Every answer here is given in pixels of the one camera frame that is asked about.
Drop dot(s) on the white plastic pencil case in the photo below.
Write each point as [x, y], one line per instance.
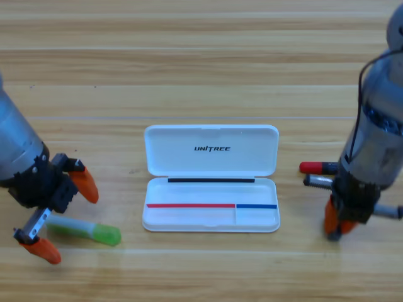
[207, 138]

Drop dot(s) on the red and black marker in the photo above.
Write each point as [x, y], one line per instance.
[311, 167]

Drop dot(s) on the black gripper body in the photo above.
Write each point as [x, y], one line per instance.
[44, 188]
[355, 201]

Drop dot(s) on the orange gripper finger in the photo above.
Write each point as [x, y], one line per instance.
[44, 251]
[86, 185]
[331, 217]
[347, 226]

